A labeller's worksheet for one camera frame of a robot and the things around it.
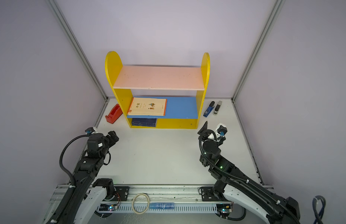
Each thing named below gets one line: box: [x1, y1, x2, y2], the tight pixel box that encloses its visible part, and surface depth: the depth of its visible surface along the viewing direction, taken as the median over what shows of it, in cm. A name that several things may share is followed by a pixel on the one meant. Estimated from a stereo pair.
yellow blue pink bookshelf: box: [104, 50, 211, 129], surface depth 92 cm
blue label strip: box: [149, 202, 175, 210], surface depth 71 cm
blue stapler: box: [202, 100, 215, 118], surface depth 113 cm
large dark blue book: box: [131, 118, 158, 128], surface depth 102 cm
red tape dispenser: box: [105, 103, 124, 125], surface depth 106 cm
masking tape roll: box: [131, 193, 151, 215], surface depth 72 cm
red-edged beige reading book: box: [126, 97, 168, 117], surface depth 97 cm
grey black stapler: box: [212, 100, 223, 116], surface depth 112 cm
